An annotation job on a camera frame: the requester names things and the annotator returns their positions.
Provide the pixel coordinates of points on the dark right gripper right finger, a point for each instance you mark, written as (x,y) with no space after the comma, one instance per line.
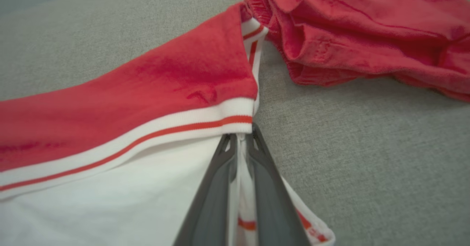
(271,202)

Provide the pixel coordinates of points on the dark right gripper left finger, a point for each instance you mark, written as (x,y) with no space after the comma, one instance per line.
(213,202)

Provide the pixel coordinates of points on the red white striped jersey garment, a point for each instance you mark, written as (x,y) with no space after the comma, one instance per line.
(147,91)

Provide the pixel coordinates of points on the folded red fleece garment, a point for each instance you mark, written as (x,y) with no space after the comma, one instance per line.
(367,29)

